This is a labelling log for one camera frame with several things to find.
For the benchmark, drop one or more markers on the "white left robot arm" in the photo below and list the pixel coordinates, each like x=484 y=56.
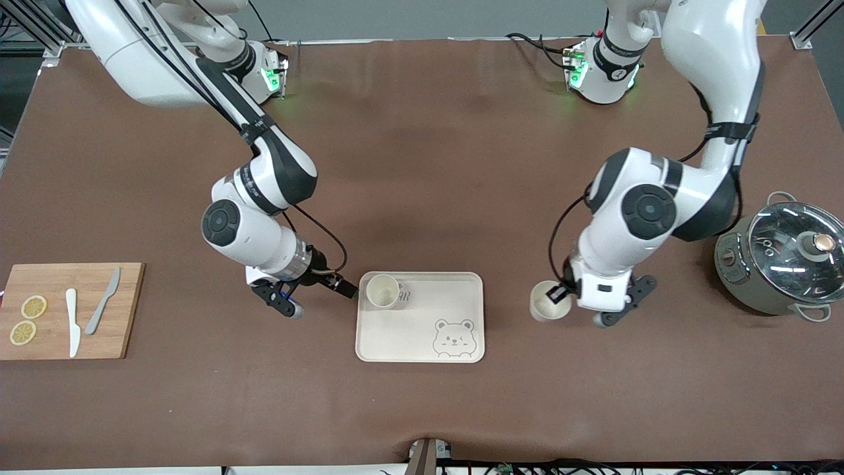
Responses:
x=646 y=211

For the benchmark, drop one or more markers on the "white IKEA cup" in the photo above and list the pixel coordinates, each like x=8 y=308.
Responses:
x=382 y=291
x=542 y=307

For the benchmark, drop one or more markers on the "grey plastic knife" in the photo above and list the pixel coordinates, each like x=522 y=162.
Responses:
x=100 y=310

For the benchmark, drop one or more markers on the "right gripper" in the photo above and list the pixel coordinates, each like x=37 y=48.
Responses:
x=321 y=276

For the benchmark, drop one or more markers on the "lemon slice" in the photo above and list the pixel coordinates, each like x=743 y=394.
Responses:
x=33 y=307
x=23 y=332

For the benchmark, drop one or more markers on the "metal table corner bracket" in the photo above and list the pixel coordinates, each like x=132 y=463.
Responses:
x=51 y=56
x=802 y=41

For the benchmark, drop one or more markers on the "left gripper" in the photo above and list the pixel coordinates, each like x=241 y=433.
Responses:
x=561 y=293

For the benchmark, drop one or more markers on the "white plastic knife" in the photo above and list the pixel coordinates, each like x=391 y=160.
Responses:
x=72 y=323

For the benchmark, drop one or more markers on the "brown table cover mat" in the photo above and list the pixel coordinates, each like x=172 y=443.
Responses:
x=422 y=165

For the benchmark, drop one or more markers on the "aluminium frame strut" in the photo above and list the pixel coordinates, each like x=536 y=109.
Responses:
x=33 y=23
x=821 y=16

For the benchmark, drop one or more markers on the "bamboo cutting board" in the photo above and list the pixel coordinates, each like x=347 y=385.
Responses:
x=122 y=310

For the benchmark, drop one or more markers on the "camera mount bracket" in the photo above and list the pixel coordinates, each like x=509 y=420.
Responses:
x=425 y=458

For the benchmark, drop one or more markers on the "cream tray with bear print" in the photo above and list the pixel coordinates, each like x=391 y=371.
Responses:
x=422 y=333

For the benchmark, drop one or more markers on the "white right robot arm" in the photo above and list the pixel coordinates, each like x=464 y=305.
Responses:
x=264 y=178

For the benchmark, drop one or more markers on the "glass pot lid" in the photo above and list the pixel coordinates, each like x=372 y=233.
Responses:
x=784 y=251

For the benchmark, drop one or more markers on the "grey-green electric pot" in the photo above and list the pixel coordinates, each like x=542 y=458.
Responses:
x=742 y=277

